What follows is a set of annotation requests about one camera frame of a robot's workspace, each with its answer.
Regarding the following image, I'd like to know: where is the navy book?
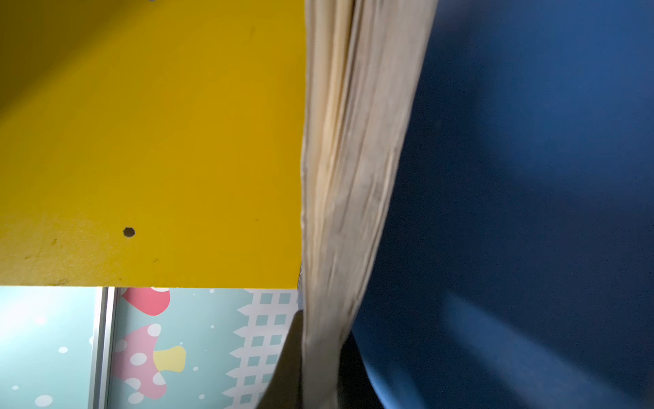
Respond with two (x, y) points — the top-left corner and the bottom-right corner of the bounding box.
(298, 0), (654, 409)

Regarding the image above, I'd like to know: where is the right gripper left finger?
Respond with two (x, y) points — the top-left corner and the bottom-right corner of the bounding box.
(256, 310), (303, 409)

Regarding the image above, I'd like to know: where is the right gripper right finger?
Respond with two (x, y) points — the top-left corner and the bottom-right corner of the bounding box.
(337, 333), (384, 409)

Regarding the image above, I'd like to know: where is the yellow pink blue bookshelf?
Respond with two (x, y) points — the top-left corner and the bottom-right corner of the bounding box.
(1, 1), (305, 289)

